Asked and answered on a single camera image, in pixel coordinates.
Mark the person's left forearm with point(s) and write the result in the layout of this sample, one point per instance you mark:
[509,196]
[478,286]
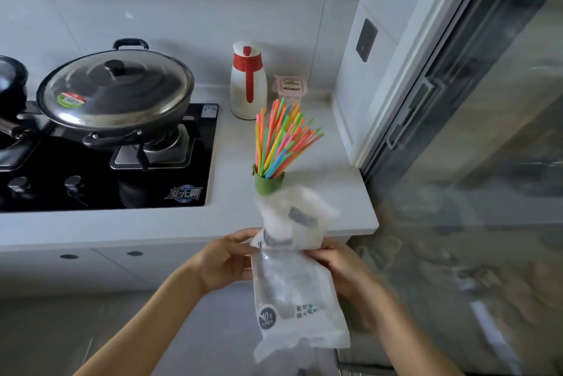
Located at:
[145,327]

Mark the black gas hob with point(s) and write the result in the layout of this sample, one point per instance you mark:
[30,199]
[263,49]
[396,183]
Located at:
[105,169]

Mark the bunch of colourful straws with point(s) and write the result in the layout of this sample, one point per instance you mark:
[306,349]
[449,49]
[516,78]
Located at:
[283,136]

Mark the clear plastic packet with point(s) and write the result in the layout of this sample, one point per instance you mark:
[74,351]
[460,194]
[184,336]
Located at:
[294,274]

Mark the person's right thumb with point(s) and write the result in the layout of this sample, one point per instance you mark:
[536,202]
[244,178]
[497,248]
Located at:
[319,253]

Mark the person's right hand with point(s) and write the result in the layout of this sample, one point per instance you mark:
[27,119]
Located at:
[345,266]

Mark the glass sliding door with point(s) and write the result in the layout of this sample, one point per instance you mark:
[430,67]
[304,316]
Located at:
[475,169]

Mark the person's left hand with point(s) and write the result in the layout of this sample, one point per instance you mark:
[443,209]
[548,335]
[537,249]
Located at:
[222,262]

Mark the black wok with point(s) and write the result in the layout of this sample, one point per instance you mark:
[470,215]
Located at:
[127,125]

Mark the green cup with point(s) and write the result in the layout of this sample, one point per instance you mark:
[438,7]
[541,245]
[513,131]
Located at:
[268,184]

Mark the white cabinet drawer front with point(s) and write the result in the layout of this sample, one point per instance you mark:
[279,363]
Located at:
[88,265]

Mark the white jug with red lid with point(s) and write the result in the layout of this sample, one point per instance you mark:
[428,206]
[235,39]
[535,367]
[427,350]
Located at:
[248,83]

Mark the glass wok lid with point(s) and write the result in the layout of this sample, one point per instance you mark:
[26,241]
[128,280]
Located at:
[115,87]

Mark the person's left thumb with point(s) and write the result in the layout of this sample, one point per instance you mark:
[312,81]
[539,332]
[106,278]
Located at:
[244,235]

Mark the pink lidded container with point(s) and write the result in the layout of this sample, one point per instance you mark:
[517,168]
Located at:
[290,87]

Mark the person's right forearm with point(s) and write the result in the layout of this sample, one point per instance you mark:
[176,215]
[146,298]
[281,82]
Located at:
[404,336]

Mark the black pot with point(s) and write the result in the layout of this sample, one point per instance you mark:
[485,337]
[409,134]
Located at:
[11,89]

